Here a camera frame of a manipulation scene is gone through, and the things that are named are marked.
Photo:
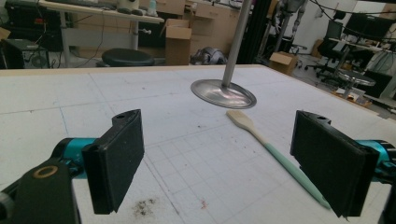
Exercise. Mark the black computer tower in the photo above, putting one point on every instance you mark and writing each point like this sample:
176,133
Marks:
21,54

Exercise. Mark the black office chair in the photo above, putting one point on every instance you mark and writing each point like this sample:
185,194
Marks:
328,48

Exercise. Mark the white-legged desk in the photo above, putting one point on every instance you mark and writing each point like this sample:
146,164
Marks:
102,12

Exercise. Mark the metal stand with round base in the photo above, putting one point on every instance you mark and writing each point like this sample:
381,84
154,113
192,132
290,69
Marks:
224,93

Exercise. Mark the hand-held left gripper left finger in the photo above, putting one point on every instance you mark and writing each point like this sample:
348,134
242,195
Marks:
115,161

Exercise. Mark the tall cardboard box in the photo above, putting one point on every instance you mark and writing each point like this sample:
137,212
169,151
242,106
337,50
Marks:
177,46

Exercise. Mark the small cardboard box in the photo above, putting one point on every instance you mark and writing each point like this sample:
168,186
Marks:
282,62

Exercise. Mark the black frame post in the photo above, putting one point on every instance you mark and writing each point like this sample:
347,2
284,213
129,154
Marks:
253,31

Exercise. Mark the black round stool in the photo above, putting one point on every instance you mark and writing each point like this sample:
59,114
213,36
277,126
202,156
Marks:
127,57

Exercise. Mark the grey backpack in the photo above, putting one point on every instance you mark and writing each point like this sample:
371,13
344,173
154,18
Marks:
210,56

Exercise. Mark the black monitor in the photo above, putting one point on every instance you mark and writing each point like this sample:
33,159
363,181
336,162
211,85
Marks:
370,26

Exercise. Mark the round metal stool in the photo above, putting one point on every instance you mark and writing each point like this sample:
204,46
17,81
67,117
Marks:
358,77

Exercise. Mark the white grid mat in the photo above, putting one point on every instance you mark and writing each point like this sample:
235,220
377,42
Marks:
124,93

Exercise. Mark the wooden cabinet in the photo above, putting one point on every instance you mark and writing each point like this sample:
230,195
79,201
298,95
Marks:
211,28

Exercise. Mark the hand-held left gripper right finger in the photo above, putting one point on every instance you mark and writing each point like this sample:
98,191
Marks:
330,165

